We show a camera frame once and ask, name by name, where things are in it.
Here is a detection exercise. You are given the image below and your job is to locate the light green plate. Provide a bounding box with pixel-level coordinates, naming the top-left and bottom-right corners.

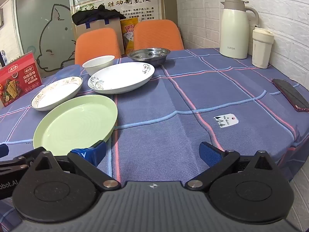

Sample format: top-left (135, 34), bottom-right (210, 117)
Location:
top-left (33, 95), bottom-right (118, 156)

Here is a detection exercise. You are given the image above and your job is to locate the large white plate green floral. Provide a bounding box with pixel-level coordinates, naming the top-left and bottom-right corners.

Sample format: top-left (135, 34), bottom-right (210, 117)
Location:
top-left (87, 62), bottom-right (155, 94)

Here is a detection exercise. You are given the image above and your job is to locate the yellow printed bag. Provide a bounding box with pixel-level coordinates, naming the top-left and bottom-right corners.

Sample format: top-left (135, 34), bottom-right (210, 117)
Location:
top-left (120, 19), bottom-right (140, 55)

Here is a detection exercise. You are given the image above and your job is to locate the stainless steel bowl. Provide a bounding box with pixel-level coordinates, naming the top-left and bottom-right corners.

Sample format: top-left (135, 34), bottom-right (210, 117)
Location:
top-left (127, 48), bottom-right (171, 67)

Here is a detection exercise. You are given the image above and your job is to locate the black cloth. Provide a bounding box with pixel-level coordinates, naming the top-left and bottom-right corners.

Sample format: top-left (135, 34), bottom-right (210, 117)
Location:
top-left (72, 6), bottom-right (126, 26)

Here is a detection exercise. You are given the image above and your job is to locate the orange chair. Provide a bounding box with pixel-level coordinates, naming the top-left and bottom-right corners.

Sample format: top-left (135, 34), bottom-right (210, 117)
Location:
top-left (75, 28), bottom-right (121, 66)
top-left (133, 19), bottom-right (184, 52)

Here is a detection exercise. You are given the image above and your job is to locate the red cracker box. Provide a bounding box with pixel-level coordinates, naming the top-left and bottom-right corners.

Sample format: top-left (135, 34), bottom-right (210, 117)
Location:
top-left (0, 51), bottom-right (43, 108)

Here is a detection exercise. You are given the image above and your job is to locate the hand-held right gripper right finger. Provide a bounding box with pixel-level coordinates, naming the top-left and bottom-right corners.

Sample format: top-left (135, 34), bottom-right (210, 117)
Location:
top-left (187, 141), bottom-right (277, 190)

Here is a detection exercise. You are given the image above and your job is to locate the frosted glass panel cat drawing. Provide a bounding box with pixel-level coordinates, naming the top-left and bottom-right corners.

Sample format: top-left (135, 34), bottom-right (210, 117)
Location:
top-left (13, 0), bottom-right (78, 78)

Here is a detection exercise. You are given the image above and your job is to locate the cardboard box with blue handles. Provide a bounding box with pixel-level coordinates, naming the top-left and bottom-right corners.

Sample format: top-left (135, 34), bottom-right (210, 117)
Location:
top-left (74, 17), bottom-right (123, 54)

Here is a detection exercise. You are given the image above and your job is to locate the cream thermos jug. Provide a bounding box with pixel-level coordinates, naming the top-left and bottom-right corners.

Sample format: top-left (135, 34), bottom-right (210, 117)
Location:
top-left (219, 0), bottom-right (259, 59)

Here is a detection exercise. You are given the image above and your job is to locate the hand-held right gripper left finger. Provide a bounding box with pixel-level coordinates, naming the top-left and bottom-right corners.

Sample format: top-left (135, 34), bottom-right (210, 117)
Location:
top-left (30, 140), bottom-right (121, 190)

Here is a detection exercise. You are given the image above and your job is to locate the beige calligraphy sign board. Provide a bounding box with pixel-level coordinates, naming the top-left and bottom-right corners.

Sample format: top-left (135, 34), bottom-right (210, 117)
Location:
top-left (70, 0), bottom-right (163, 29)

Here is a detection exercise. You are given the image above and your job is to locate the cream tumbler cup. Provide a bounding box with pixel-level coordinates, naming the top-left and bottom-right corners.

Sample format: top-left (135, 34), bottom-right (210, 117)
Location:
top-left (252, 25), bottom-right (275, 69)

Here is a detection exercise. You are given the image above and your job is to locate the white plate with gold rim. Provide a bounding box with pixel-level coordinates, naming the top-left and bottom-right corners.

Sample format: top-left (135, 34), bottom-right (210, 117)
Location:
top-left (30, 76), bottom-right (83, 112)

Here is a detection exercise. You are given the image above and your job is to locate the blue plaid tablecloth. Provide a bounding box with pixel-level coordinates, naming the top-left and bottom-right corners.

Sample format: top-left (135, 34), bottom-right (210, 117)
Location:
top-left (0, 48), bottom-right (309, 226)

